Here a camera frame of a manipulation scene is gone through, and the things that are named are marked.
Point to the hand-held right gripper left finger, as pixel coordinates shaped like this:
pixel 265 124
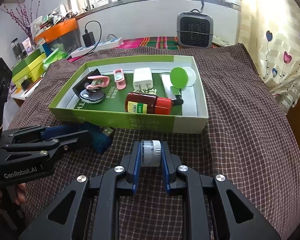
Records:
pixel 136 180

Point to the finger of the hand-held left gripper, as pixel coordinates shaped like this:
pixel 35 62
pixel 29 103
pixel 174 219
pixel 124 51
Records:
pixel 72 141
pixel 57 131

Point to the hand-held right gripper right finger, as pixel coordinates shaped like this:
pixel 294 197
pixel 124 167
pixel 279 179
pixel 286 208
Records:
pixel 166 177

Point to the dark blue USB device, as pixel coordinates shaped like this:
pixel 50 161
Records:
pixel 100 140

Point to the small clear round jar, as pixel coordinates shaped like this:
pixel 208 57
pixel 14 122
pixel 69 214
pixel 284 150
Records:
pixel 151 152

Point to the round black and white device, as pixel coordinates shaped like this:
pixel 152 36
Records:
pixel 92 98

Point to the green and white cardboard box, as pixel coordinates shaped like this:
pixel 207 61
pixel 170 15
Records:
pixel 150 126

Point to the pink plastic clip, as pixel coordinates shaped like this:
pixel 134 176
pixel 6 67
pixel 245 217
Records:
pixel 100 78

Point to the pink clip with grey pad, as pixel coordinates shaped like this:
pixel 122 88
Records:
pixel 120 83

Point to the white charger plug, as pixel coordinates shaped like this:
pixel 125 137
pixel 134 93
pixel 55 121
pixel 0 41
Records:
pixel 142 76

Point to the green and white round holder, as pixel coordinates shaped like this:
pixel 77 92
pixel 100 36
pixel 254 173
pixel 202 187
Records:
pixel 180 77

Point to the person's left hand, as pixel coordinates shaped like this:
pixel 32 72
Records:
pixel 21 195

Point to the white side table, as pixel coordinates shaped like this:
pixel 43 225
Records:
pixel 22 92

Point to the small black jar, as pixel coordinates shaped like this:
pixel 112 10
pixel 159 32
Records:
pixel 26 84

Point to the pink cloth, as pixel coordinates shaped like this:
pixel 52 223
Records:
pixel 11 90

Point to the lime green box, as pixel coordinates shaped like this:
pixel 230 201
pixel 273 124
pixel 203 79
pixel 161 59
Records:
pixel 32 66

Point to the green wet wipes packet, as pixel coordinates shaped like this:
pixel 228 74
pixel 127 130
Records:
pixel 53 57

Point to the brown bottle with red cap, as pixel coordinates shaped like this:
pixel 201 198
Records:
pixel 140 102

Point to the blue carton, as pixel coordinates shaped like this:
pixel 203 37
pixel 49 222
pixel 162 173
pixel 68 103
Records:
pixel 43 47

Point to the white lotion tube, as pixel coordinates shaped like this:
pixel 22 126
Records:
pixel 27 45

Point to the dark glass jar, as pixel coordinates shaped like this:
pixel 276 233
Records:
pixel 16 47

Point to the orange lidded storage bin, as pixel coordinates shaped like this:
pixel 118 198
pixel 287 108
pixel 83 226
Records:
pixel 60 28

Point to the white power strip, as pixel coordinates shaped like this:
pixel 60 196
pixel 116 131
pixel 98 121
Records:
pixel 110 42

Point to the pile of packets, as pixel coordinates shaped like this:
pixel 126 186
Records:
pixel 50 20

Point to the purple flower branches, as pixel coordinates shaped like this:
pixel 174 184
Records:
pixel 22 17

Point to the colourful striped sheet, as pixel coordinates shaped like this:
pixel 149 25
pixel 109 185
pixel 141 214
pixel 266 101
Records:
pixel 150 41

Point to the grey space heater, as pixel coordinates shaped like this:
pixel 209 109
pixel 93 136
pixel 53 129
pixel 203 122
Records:
pixel 195 28

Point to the cream curtain with hearts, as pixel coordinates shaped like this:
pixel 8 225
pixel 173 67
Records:
pixel 277 17

